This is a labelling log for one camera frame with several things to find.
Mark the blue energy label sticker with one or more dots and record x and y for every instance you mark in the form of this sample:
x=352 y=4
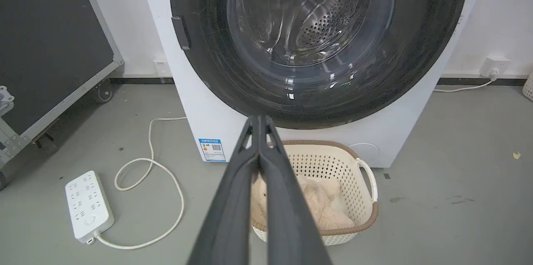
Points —
x=212 y=150

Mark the black flight case with casters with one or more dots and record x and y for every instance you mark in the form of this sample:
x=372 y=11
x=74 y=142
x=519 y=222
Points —
x=46 y=40

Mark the white wall plug adapter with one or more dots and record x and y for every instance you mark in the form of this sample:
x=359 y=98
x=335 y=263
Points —
x=494 y=66

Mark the cream plush toy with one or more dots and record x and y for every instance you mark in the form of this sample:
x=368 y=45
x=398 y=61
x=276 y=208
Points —
x=325 y=202

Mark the cream perforated laundry basket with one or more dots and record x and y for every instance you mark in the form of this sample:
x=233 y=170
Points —
x=354 y=190

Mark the white woven basket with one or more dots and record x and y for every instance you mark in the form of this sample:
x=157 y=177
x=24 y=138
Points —
x=528 y=86

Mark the round dark glass washer door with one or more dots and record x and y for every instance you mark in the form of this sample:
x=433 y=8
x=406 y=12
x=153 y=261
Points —
x=399 y=69

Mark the white wall socket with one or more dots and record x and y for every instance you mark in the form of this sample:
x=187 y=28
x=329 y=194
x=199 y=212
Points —
x=161 y=67

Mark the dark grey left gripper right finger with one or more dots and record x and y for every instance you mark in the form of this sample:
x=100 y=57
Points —
x=287 y=211

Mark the white power strip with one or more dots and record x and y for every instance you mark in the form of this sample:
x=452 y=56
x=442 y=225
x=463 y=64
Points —
x=88 y=206

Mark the white front-load washing machine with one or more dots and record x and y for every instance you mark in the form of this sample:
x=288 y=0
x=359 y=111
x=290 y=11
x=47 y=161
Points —
x=216 y=119

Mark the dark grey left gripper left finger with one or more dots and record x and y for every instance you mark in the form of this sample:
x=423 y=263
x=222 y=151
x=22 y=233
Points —
x=233 y=211

